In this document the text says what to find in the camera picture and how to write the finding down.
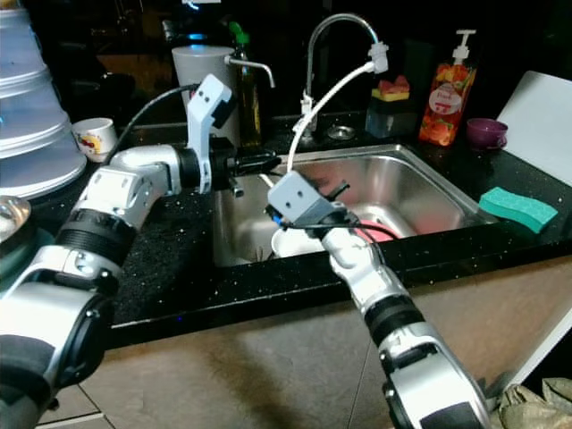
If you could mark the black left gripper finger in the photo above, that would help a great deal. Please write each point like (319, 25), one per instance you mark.
(259, 170)
(264, 158)

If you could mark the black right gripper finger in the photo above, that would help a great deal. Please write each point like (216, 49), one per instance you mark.
(340, 190)

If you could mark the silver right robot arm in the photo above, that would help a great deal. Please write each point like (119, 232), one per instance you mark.
(420, 349)

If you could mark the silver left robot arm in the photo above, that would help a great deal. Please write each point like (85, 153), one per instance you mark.
(71, 286)

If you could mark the white bowl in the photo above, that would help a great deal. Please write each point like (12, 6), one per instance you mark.
(290, 244)

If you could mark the round metal drain cap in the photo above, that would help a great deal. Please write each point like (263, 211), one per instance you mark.
(340, 132)

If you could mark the green capped oil bottle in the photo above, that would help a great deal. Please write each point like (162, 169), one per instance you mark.
(248, 98)

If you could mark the stainless steel sink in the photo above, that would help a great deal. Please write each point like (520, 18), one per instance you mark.
(411, 183)

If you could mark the clear sponge holder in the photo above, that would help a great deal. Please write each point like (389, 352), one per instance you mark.
(389, 118)

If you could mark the small chrome tap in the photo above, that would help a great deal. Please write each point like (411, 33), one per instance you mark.
(257, 65)

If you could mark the grey canister with red button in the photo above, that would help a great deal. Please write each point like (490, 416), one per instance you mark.
(192, 67)

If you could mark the watermelon shaped sponge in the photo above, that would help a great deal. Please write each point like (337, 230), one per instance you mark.
(393, 89)

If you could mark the white printed mug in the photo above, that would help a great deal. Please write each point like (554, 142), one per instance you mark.
(96, 141)

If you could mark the orange dish soap pump bottle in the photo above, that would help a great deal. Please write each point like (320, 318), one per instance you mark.
(447, 105)

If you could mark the chrome gooseneck faucet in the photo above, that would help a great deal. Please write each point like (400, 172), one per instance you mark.
(326, 27)

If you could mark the purple cup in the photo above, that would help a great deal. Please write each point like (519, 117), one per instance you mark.
(487, 134)

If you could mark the green sponge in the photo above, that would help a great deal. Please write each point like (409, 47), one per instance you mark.
(518, 209)

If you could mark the translucent stacked food cover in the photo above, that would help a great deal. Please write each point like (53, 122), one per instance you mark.
(40, 98)

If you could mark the white cutting board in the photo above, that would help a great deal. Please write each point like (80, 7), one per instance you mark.
(541, 125)

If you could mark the metal bowl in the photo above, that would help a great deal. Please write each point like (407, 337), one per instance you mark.
(13, 219)

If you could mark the teal plate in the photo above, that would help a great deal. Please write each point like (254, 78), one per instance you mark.
(22, 264)

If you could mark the crumpled olive bag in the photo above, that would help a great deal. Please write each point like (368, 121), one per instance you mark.
(532, 407)

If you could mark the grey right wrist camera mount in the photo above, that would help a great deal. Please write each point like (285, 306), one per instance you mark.
(295, 198)

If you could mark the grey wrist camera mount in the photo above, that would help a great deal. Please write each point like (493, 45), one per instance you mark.
(207, 116)
(295, 198)

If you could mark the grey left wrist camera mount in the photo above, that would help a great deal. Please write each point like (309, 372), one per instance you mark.
(207, 116)

